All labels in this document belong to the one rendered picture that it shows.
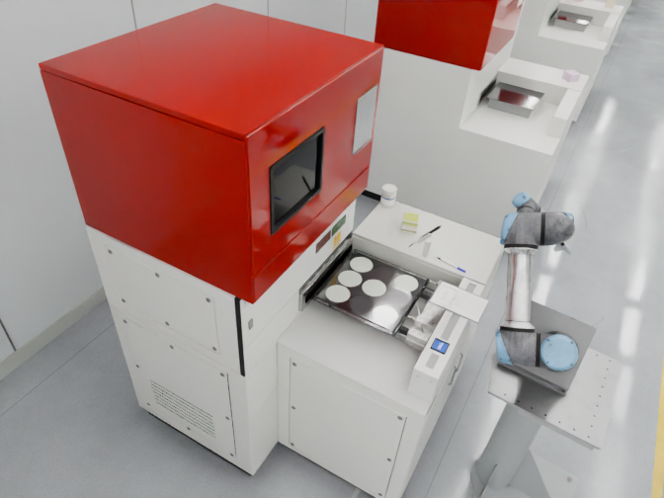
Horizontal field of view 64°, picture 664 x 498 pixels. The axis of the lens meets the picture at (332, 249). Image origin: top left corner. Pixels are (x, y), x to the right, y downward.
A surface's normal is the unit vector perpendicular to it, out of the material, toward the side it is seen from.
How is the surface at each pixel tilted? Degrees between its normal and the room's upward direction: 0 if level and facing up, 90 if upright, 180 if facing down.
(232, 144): 90
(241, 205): 90
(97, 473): 0
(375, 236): 0
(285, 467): 0
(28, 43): 90
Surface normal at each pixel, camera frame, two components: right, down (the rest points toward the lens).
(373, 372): 0.06, -0.77
